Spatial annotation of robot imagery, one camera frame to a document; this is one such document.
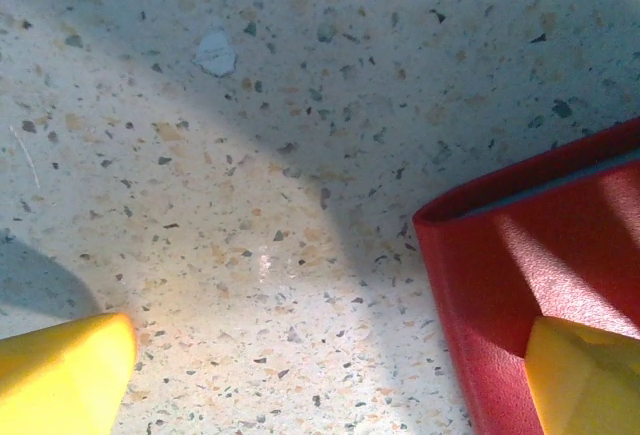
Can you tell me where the small white paper scrap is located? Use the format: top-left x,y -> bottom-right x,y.
192,28 -> 238,78

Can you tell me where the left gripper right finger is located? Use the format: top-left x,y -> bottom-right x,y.
523,314 -> 640,435

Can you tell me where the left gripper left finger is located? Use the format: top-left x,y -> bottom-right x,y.
0,311 -> 138,435

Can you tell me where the red card holder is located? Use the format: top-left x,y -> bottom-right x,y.
412,117 -> 640,435

